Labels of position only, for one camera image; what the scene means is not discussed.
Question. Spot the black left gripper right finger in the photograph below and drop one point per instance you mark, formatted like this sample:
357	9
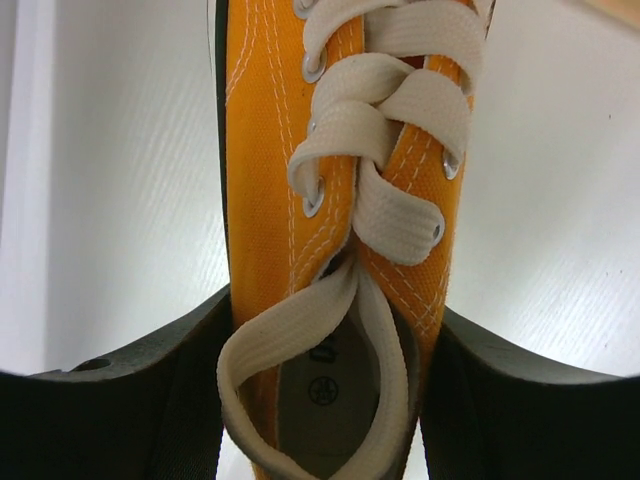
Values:
494	410

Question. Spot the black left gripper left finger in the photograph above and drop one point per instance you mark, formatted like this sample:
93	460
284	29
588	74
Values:
148	410

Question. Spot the orange sneaker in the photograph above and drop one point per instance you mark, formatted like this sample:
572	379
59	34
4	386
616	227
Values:
344	129

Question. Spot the wooden shoe cabinet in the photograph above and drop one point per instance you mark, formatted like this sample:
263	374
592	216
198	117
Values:
619	15

